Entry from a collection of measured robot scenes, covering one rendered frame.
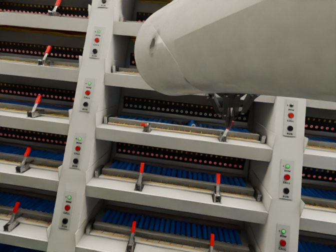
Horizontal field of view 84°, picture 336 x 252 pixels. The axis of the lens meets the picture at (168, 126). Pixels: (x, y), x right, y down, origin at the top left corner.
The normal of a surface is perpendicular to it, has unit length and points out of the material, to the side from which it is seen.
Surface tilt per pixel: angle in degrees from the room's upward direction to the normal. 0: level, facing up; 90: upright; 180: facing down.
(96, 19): 90
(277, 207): 90
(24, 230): 21
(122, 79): 111
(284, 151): 90
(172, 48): 115
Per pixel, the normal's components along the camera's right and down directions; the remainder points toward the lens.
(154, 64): -0.80, 0.45
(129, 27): -0.11, 0.25
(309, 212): 0.10, -0.96
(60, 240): -0.07, -0.11
